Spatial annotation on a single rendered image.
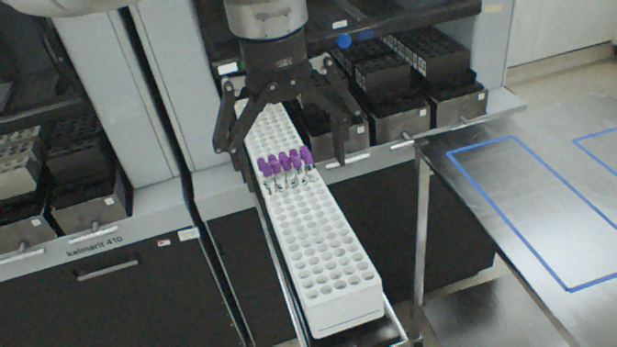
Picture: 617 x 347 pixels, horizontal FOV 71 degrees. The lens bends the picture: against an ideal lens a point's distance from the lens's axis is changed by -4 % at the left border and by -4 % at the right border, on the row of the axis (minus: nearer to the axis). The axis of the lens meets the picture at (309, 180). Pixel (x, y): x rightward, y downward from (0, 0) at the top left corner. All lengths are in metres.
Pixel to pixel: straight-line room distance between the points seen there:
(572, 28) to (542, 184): 2.27
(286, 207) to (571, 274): 0.42
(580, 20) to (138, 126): 2.61
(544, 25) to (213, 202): 2.30
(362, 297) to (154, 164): 0.63
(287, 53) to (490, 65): 0.79
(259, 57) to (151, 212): 0.59
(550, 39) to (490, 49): 1.79
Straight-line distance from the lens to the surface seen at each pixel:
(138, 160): 1.05
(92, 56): 0.95
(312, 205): 0.71
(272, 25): 0.49
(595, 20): 3.17
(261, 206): 0.83
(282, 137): 0.89
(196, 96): 0.98
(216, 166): 1.08
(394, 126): 1.04
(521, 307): 1.34
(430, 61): 1.10
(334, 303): 0.57
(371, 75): 1.05
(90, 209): 1.02
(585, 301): 0.70
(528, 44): 2.89
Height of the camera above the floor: 1.35
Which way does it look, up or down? 39 degrees down
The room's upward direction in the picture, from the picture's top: 10 degrees counter-clockwise
